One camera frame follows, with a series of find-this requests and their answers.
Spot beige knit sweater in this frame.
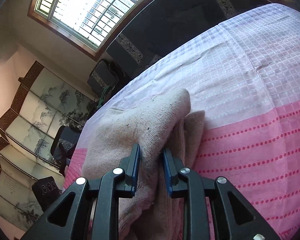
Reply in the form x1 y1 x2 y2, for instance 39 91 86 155
82 89 205 239

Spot black chair near screen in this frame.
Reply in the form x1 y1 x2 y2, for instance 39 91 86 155
50 126 82 166

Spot painted folding screen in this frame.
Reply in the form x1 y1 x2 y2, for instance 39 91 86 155
0 62 94 231

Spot dark armchair floral strip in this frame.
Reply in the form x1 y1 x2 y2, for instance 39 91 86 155
87 59 119 96

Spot pink checked bedspread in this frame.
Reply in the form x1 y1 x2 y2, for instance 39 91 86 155
64 3 300 239

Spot dark headboard with floral strips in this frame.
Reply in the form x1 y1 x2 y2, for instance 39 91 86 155
106 0 252 72

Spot green cord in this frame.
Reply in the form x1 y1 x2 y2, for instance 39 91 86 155
96 84 116 108

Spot barred window wooden frame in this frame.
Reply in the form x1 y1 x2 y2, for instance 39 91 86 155
27 0 153 60

